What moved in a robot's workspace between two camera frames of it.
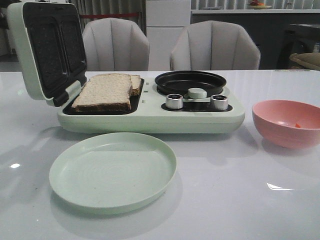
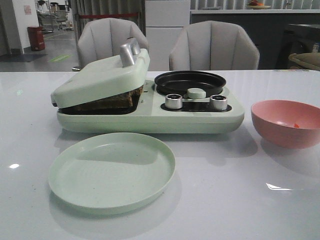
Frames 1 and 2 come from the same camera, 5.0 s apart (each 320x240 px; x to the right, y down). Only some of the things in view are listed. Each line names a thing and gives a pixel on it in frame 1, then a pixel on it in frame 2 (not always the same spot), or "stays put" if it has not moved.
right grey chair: [213, 45] stays put
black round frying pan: [180, 82] stays put
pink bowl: [287, 124] stays put
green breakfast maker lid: [49, 47] to [92, 80]
